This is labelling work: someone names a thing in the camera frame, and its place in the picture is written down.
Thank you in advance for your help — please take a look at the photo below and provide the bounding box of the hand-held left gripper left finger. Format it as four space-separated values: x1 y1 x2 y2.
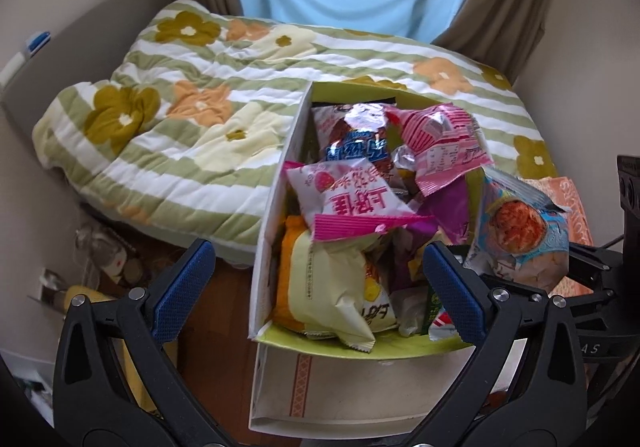
51 238 237 447

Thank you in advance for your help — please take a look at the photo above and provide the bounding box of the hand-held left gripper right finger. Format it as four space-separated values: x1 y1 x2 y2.
400 241 590 447

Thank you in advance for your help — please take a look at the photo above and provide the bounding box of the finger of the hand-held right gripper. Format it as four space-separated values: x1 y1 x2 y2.
546 271 617 311
566 241 625 274

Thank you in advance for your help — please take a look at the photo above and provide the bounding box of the light blue snack packet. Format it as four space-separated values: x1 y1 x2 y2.
464 166 574 295

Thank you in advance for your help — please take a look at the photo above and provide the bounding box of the green cardboard box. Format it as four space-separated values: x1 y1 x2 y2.
247 81 502 364

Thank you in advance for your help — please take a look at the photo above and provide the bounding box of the green red snack packet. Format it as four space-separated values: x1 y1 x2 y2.
422 292 468 344

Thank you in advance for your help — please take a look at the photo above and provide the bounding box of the small white snack packet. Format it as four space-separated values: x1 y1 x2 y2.
390 286 432 339

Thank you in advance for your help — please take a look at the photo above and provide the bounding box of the clear plastic bag with toy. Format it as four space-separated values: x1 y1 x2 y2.
74 221 147 287

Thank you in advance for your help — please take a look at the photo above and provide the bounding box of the purple snack packet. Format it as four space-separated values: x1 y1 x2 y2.
392 172 474 295

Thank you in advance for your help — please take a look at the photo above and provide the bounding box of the yellow object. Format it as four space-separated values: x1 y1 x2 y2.
64 283 178 410

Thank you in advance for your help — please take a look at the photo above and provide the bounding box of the pale yellow chips bag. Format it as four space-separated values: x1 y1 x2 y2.
271 216 402 354

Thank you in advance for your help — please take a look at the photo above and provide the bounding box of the silver foil snack packet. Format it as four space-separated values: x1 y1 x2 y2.
390 144 421 190

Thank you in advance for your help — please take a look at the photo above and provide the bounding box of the pink white strawberry snack packet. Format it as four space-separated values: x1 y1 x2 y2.
284 159 442 244

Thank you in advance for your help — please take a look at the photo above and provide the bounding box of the white carton with orange stripe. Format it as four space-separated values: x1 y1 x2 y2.
246 342 506 440

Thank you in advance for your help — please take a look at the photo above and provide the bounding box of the floral striped blanket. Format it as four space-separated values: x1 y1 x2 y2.
32 0 559 269

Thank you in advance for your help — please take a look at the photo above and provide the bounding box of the shiny red blue snack packet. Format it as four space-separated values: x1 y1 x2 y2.
310 102 401 175

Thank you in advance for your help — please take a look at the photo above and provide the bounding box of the grey headboard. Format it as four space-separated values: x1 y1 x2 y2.
0 0 172 120

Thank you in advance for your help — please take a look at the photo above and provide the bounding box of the blue white small object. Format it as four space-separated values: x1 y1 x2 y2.
25 30 52 54

